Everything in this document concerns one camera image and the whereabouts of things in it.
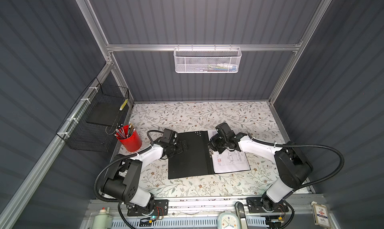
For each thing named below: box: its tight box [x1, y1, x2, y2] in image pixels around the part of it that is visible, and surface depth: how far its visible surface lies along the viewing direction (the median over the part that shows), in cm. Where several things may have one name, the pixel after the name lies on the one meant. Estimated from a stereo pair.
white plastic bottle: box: [92, 207, 113, 229], surface depth 67 cm
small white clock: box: [217, 211, 241, 229], surface depth 69 cm
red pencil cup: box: [115, 125, 142, 152], surface depth 88 cm
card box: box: [311, 201, 331, 229], surface depth 72 cm
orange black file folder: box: [168, 130, 251, 180], surface depth 89 cm
